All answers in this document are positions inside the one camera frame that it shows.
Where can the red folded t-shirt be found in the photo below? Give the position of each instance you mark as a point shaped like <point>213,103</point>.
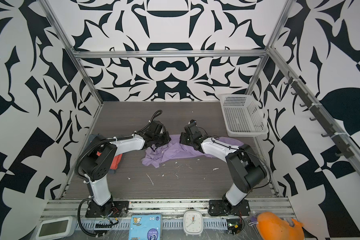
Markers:
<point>117,160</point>

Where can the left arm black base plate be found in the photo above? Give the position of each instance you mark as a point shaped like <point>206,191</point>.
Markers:
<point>112,210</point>

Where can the white plastic basket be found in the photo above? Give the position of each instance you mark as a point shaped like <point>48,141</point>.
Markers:
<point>243,116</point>

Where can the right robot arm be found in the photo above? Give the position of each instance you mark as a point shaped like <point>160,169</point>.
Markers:
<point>246,169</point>

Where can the blue tissue pack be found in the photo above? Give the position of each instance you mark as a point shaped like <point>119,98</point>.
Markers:
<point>145,227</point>

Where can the aluminium frame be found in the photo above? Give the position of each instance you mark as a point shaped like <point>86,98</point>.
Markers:
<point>268,53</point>

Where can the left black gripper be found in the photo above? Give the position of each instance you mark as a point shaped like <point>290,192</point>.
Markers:
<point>168,139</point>

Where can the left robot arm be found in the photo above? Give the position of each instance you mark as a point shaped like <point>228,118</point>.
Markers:
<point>95,161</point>

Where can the grey folded t-shirt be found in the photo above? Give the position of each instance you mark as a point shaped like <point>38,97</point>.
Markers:
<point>89,140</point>

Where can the white square clock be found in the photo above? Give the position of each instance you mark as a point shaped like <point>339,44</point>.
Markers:
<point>193,223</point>

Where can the white digital display device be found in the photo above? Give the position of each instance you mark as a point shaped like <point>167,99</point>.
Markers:
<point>56,228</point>

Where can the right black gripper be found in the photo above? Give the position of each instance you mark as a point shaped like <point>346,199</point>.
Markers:
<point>183,138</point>

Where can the small green circuit board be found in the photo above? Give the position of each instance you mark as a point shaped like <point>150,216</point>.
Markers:
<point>234,226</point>

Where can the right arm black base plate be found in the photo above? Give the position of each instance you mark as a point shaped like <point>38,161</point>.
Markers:
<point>223,208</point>

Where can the purple t-shirt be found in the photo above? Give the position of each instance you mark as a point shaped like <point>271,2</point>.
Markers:
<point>174,153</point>

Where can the black hook rail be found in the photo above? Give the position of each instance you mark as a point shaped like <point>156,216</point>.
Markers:
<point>322,116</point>

